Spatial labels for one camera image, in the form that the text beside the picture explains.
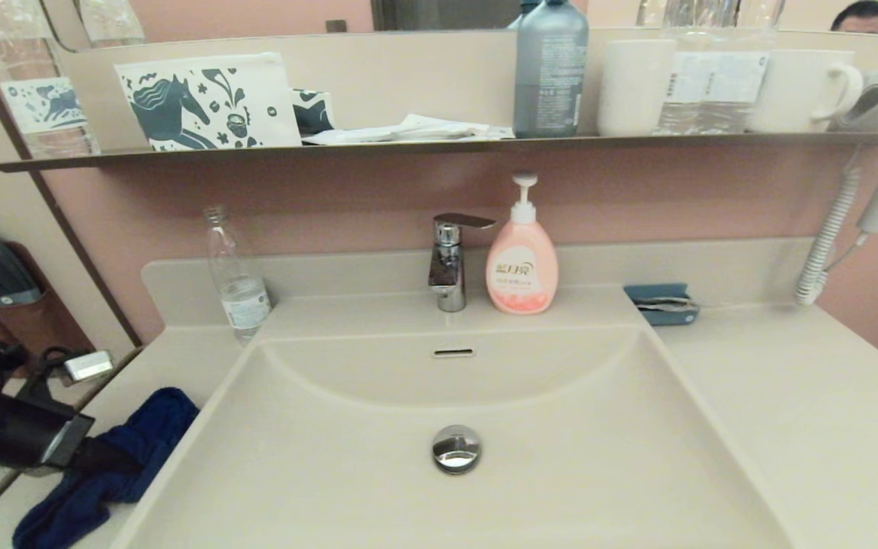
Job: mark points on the small blue print pouch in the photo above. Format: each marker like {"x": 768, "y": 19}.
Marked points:
{"x": 313, "y": 111}

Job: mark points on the beige wash basin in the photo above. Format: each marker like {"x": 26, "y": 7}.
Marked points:
{"x": 599, "y": 457}

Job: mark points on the pink pump soap bottle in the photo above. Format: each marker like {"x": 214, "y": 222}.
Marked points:
{"x": 523, "y": 268}

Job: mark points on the wall mirror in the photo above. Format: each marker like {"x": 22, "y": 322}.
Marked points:
{"x": 256, "y": 15}

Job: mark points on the dark blue cloth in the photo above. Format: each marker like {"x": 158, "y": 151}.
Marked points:
{"x": 157, "y": 427}

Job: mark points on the dark metal wall shelf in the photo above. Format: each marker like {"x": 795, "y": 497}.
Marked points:
{"x": 408, "y": 146}

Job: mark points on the large horse print pouch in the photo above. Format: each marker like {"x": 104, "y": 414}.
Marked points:
{"x": 180, "y": 107}

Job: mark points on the blue small package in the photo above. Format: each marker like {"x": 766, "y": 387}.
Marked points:
{"x": 668, "y": 319}

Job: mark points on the person's head with dark hair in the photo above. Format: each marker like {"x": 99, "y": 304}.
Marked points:
{"x": 862, "y": 17}

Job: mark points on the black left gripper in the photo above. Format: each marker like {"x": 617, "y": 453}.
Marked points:
{"x": 12, "y": 435}

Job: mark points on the small clear plastic water bottle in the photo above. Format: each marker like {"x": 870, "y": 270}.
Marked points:
{"x": 245, "y": 301}

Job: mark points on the chrome sink faucet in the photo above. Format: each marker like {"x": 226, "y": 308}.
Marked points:
{"x": 450, "y": 276}

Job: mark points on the chrome sink drain stopper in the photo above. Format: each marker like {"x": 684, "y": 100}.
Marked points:
{"x": 456, "y": 450}

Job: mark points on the grey plastic bottle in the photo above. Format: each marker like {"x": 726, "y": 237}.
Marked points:
{"x": 550, "y": 76}

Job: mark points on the white paper packets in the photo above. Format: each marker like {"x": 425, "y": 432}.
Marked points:
{"x": 416, "y": 128}

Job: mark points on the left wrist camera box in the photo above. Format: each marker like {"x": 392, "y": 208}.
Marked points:
{"x": 88, "y": 366}

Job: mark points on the silver wrapped amenity packet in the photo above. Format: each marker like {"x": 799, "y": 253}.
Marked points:
{"x": 668, "y": 303}

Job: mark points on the clear water bottle white label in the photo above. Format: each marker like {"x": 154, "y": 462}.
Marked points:
{"x": 713, "y": 84}

